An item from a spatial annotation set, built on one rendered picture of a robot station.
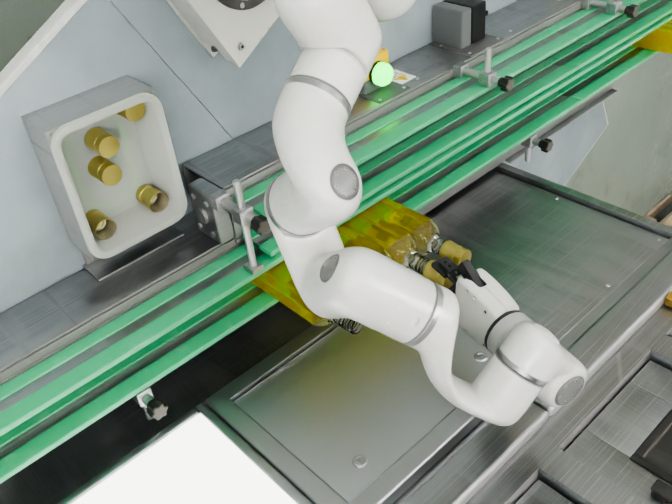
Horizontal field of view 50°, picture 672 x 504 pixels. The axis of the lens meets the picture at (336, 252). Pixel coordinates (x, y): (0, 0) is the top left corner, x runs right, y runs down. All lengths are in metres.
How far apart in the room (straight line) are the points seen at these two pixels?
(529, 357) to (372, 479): 0.30
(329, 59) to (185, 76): 0.43
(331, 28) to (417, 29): 0.77
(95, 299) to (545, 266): 0.84
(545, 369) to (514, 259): 0.57
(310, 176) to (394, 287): 0.16
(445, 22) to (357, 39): 0.75
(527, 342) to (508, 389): 0.06
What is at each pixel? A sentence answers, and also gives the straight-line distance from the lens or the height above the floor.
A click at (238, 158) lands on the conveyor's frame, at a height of 0.82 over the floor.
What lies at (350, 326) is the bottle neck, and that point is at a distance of 1.10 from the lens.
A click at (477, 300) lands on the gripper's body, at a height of 1.27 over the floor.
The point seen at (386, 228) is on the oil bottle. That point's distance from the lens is 1.25.
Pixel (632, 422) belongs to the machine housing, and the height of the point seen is 1.48.
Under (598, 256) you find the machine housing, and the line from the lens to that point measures 1.52.
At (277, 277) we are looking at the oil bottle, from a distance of 1.18.
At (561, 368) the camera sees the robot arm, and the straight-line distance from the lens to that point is 0.98.
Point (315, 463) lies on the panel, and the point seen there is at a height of 1.20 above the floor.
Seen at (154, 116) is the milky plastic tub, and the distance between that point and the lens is 1.13.
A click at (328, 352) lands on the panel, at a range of 1.25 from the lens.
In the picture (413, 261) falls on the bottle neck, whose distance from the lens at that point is 1.21.
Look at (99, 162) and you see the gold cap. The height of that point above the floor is 0.79.
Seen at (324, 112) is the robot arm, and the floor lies 1.19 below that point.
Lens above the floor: 1.76
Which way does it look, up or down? 38 degrees down
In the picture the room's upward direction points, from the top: 120 degrees clockwise
